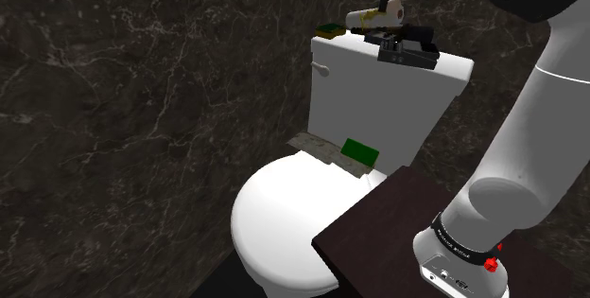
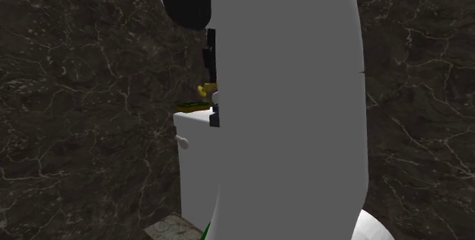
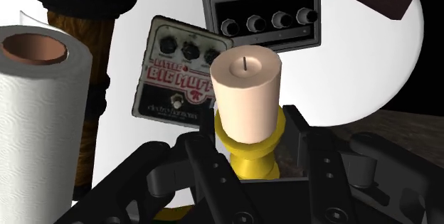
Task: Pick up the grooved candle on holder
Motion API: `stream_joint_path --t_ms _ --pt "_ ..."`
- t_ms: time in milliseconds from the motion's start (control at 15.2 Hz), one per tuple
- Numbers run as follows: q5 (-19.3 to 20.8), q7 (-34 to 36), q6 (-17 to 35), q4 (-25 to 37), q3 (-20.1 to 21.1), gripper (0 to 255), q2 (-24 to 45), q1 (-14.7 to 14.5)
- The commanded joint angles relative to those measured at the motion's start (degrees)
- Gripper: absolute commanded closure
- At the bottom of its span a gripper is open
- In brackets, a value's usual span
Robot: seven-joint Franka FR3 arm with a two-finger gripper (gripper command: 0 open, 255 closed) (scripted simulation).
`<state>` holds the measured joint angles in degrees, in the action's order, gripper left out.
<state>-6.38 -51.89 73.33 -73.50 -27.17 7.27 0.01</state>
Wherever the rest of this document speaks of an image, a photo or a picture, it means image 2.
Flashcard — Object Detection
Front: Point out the yellow toy figure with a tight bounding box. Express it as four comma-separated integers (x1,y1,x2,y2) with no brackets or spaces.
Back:
196,82,219,99

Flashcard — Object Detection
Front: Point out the yellow green sponge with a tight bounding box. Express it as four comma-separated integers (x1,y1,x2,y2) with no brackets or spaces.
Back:
175,100,212,114

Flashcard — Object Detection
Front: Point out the dark blue small box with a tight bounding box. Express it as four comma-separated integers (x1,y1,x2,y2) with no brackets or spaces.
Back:
208,106,221,128

